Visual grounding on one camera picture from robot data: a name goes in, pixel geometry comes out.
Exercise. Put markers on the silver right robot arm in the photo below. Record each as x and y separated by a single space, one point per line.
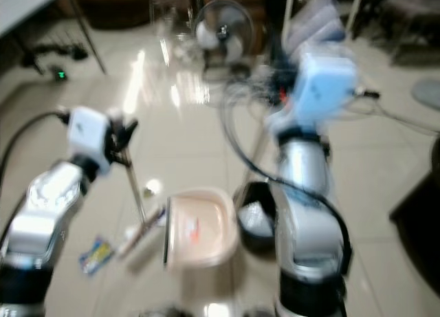
306 207

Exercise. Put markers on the white table with metal legs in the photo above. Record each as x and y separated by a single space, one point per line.
27 4

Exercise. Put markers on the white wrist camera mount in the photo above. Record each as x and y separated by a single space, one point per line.
88 135
324 86

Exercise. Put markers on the small white paper ball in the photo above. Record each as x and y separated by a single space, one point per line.
150 188

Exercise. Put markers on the blue yellow snack wrapper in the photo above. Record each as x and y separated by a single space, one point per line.
96 255

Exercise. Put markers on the black chair seat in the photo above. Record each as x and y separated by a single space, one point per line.
419 214

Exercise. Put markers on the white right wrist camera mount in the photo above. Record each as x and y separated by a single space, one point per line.
324 86

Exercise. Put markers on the black power strip green light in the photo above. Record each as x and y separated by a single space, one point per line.
62 54

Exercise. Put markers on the white metal rack frame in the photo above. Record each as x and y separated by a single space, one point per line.
287 14

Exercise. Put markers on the black standing floor fan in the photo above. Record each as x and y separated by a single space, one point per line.
223 28

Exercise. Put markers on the black round waste bin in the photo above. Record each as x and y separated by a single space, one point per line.
256 221

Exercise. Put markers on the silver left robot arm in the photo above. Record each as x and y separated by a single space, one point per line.
41 214

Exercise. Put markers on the brown sofa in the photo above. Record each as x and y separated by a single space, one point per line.
113 4

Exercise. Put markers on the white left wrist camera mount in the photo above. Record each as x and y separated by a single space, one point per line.
88 135

